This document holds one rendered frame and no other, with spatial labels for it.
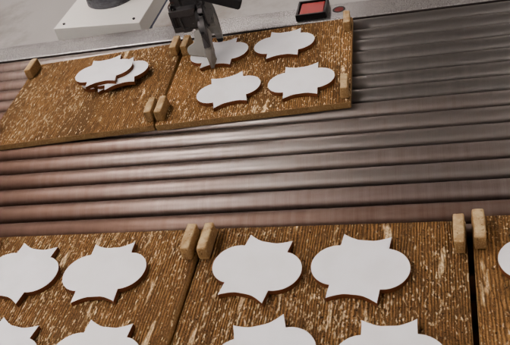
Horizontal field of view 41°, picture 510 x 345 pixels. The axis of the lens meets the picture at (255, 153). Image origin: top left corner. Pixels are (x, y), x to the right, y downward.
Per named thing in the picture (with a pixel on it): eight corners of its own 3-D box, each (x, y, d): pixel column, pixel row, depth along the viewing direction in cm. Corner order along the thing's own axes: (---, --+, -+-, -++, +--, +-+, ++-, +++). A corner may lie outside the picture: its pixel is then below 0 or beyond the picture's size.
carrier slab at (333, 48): (189, 47, 172) (187, 42, 171) (353, 23, 162) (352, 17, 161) (156, 131, 145) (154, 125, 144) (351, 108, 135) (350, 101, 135)
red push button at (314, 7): (303, 8, 175) (301, 3, 175) (325, 5, 174) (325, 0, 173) (300, 20, 171) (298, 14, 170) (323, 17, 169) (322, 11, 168)
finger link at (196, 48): (193, 71, 159) (186, 31, 157) (218, 67, 157) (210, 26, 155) (190, 73, 156) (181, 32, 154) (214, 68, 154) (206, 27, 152)
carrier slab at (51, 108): (39, 70, 182) (36, 64, 181) (186, 47, 173) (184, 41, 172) (-15, 152, 155) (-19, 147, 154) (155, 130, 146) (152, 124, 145)
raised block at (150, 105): (152, 106, 150) (148, 96, 149) (159, 105, 150) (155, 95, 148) (146, 123, 146) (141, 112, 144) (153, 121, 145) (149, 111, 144)
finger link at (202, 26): (207, 47, 157) (199, 9, 155) (214, 45, 156) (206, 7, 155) (201, 49, 152) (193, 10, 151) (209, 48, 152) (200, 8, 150)
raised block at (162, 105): (162, 105, 150) (158, 95, 148) (171, 105, 149) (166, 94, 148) (155, 122, 145) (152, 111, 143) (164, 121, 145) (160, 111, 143)
